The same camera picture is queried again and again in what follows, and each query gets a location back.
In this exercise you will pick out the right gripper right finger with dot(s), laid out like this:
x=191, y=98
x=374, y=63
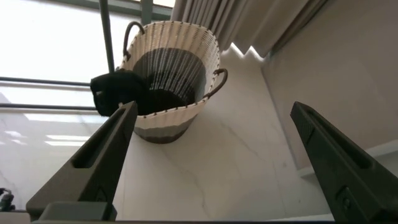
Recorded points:
x=357, y=193

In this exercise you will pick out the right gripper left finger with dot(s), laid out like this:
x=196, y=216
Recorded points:
x=93, y=186

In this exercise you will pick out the black clothes rack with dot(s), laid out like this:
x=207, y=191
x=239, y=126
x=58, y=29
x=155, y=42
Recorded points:
x=106, y=37

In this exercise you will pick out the white laundry basket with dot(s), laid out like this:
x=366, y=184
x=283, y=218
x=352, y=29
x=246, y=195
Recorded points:
x=174, y=37

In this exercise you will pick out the black garment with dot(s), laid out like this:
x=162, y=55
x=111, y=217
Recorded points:
x=118, y=90

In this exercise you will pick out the window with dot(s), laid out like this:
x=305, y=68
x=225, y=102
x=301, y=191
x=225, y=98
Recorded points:
x=124, y=6

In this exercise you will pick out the beige curtain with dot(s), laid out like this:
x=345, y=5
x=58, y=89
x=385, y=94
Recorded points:
x=233, y=18

